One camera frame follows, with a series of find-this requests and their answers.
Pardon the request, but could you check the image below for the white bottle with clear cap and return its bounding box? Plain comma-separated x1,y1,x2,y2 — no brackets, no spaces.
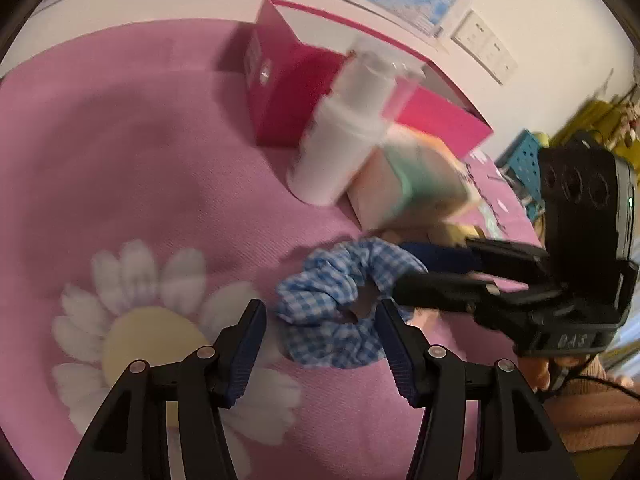
287,37,426,206

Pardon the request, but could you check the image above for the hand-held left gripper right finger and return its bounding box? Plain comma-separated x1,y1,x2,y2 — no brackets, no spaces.
375,299,573,480

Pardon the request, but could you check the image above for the white wall switch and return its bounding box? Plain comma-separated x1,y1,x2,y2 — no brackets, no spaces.
492,52,518,86

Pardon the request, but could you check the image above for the pastel tissue pack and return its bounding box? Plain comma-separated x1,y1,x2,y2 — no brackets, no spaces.
345,125,483,233

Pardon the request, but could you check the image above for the tan soft toy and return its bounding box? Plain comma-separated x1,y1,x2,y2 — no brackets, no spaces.
380,220,486,252

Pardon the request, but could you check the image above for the blue perforated plastic basket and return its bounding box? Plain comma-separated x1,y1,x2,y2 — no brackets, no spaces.
495,129,548,211

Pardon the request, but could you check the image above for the black cable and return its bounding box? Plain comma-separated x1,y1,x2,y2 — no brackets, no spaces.
550,362,640,396

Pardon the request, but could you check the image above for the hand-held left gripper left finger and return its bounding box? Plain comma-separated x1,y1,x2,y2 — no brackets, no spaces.
62,299,268,480

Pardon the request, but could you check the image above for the white wall socket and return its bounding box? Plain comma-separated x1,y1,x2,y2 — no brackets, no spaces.
472,30,506,68
451,10,488,51

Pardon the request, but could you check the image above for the yellow sweater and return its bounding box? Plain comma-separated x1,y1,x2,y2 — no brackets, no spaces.
547,100,640,161

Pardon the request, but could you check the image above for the blue gingham scrunchie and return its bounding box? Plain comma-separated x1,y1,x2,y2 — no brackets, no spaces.
276,239,431,368

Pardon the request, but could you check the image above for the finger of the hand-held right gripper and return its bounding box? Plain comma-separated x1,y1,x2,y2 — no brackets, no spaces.
392,270,506,317
400,237,552,291

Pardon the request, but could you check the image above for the person's right forearm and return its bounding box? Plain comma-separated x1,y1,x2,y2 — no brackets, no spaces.
542,355,640,453

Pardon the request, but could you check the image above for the pink cardboard box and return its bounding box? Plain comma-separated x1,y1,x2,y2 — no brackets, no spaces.
245,0,495,158

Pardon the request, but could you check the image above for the person's right hand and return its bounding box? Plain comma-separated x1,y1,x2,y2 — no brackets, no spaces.
520,355,572,393

